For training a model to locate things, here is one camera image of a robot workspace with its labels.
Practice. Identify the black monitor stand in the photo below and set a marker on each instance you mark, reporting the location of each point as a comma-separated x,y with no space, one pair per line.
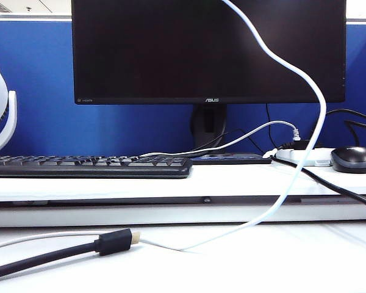
209,140

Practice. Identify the black ASUS monitor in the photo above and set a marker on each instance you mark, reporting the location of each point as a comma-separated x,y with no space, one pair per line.
170,45

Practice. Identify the black keyboard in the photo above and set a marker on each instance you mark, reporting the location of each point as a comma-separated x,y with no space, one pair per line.
79,172

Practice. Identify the black power adapter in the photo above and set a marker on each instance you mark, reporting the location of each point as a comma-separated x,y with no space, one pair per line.
299,144

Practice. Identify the white power strip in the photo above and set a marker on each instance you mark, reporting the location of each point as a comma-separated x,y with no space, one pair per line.
321,158

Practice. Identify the blue office partition panel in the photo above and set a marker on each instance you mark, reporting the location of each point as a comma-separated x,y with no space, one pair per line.
42,76

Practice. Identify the black computer mouse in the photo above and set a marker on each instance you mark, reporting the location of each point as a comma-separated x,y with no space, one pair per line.
353,160

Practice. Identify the white desk fan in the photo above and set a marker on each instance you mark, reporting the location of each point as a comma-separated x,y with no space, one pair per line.
1,100

